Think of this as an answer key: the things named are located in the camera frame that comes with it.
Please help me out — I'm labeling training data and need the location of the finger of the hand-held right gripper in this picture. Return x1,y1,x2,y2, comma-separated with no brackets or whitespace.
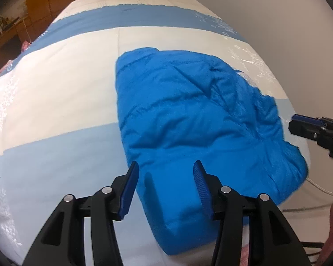
288,113,326,142

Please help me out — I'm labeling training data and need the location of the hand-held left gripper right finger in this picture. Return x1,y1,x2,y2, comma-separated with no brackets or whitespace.
193,160,313,266

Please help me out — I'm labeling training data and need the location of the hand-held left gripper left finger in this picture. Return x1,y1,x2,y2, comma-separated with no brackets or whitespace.
22,161,140,266

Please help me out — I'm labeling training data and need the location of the blue puffer jacket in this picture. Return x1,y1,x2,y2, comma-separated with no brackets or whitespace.
115,47,308,256

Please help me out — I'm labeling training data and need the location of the white and blue bedspread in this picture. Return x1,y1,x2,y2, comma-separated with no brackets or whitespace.
0,0,313,266

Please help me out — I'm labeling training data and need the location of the wooden desk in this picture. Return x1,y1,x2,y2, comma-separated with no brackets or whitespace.
0,17,32,64

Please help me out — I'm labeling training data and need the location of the clutter on desk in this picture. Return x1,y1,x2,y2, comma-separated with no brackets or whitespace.
0,14,20,39

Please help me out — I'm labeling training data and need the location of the white cord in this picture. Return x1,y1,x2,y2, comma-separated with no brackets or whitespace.
307,177,333,197

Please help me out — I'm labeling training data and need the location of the grey cable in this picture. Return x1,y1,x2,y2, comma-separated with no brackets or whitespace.
281,204,333,211

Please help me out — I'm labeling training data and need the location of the black cable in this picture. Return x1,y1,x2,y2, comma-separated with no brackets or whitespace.
301,242,326,257

